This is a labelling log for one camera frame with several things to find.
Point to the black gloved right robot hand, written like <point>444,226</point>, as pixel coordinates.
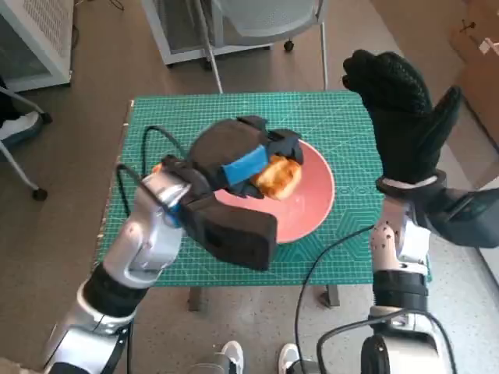
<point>405,128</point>

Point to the office chair with casters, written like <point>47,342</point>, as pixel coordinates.
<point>39,192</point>

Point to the grey right robot leg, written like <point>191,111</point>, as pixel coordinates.
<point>316,367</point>

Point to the white cabinet edge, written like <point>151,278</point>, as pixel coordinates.
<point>493,269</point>

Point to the grey table leg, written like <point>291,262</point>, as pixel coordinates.
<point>195,298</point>
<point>330,296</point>

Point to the white shoe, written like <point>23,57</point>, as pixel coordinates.
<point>232,354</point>
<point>290,356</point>

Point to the white perforated cabinet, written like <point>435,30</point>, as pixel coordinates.
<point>47,23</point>

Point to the beige fabric piece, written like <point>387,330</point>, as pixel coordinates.
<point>9,366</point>

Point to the white glass-door cabinet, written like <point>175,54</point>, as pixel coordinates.
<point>183,31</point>

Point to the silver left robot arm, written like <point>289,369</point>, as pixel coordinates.
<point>148,241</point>

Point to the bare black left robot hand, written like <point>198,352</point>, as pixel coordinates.
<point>226,148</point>

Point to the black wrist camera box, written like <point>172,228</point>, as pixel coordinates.
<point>234,237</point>
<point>468,218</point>

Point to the green cutting mat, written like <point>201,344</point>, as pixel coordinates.
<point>343,265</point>

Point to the striped orange toy bread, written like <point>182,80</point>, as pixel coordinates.
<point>278,179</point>

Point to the pink bowl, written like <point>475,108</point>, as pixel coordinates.
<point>308,202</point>

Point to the grey robot leg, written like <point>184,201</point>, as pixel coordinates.
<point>316,367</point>
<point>210,364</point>

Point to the grey left robot leg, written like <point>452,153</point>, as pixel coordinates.
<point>210,364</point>

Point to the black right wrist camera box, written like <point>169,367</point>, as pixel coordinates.
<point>468,218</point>

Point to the grey mesh chair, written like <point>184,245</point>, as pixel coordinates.
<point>273,19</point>

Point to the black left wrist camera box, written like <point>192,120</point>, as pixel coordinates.
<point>234,237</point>

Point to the brown cardboard box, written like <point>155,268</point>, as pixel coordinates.
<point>479,78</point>

